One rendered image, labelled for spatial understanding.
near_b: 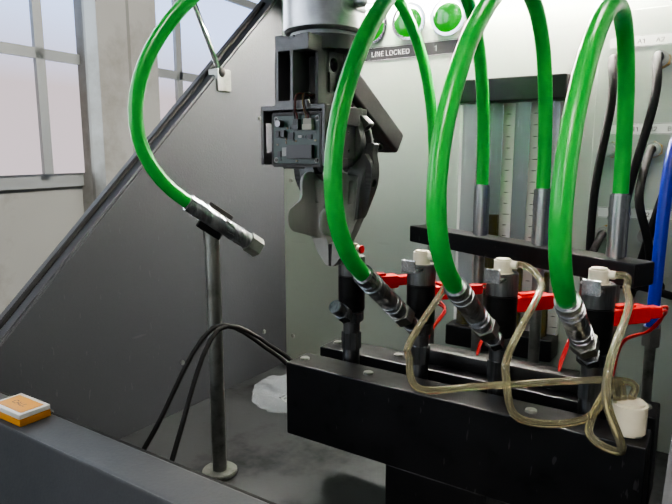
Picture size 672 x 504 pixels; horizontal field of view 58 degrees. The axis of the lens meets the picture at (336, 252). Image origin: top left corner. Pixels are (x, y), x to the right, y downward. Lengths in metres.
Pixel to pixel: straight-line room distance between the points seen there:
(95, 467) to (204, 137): 0.50
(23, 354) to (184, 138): 0.34
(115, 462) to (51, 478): 0.08
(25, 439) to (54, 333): 0.18
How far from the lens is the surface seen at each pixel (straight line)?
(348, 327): 0.64
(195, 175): 0.88
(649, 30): 0.82
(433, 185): 0.40
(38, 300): 0.75
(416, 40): 0.78
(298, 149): 0.53
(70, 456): 0.57
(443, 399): 0.56
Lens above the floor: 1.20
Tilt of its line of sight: 9 degrees down
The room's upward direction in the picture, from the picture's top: straight up
